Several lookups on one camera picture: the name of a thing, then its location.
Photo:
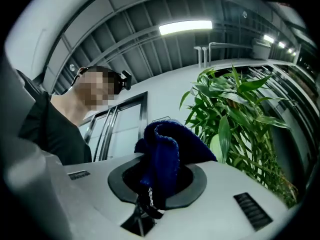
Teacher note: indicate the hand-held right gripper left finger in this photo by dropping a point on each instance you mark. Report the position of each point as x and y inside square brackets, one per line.
[115, 181]

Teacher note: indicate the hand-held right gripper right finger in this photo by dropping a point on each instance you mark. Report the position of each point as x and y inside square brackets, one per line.
[198, 184]

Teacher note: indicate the dark blue cloth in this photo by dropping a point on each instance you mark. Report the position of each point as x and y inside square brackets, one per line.
[162, 154]

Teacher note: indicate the green potted plant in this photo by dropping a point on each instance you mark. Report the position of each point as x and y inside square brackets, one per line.
[225, 101]

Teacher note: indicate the black framed glass door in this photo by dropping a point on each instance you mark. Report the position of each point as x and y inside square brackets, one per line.
[143, 114]

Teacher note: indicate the person's black shirt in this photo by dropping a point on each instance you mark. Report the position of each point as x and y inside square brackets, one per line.
[52, 134]

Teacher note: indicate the round ceiling sensor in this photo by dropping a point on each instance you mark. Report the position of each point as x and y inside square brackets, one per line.
[244, 14]
[72, 67]

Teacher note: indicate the slatted window blinds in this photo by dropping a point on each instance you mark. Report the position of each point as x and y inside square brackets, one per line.
[287, 96]

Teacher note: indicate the white air conditioner unit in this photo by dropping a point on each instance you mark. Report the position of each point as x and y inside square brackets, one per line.
[261, 49]

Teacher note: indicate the long ceiling light panel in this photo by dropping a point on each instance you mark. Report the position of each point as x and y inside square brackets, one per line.
[185, 27]

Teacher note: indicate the small ceiling light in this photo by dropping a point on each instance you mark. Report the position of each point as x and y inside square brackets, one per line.
[281, 44]
[268, 38]
[290, 50]

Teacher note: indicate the black head-worn camera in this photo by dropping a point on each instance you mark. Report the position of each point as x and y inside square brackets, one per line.
[126, 80]

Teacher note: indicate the white wall pipes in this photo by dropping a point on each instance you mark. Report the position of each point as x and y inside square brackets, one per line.
[205, 56]

